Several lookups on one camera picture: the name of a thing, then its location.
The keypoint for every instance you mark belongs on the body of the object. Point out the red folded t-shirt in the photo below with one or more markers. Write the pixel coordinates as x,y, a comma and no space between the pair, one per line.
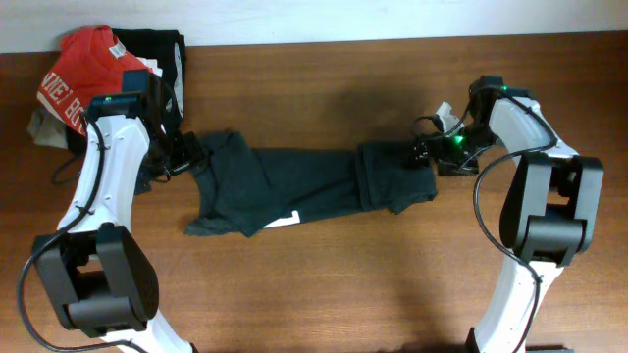
92,63

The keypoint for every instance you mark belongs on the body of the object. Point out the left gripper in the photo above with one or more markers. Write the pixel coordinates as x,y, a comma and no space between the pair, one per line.
190,152

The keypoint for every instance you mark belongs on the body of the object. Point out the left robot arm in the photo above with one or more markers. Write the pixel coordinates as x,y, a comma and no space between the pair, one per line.
96,277

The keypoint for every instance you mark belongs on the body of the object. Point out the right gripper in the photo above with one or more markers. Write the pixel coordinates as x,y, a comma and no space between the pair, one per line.
438,139

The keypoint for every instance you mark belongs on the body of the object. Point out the dark green Nike t-shirt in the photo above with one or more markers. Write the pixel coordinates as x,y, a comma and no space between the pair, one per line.
244,189

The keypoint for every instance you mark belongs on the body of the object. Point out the beige folded garment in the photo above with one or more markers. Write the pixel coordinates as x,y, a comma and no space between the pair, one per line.
46,130

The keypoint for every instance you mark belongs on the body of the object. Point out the white folded garment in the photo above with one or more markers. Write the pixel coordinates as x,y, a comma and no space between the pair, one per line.
152,65

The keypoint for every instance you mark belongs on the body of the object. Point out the black folded garment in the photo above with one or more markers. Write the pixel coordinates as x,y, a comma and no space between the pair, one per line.
167,47

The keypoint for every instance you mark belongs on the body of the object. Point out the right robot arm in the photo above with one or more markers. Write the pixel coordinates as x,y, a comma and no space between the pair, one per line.
549,212

